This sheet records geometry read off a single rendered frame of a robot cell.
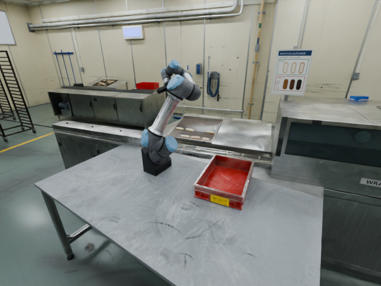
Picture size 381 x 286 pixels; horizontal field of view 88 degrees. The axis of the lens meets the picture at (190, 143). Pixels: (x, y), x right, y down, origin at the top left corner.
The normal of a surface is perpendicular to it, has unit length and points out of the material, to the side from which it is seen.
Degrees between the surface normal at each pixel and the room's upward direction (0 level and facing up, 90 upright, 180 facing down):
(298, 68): 90
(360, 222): 90
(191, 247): 0
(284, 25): 90
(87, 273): 0
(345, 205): 90
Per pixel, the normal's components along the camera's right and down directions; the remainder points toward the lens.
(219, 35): -0.35, 0.39
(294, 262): 0.00, -0.91
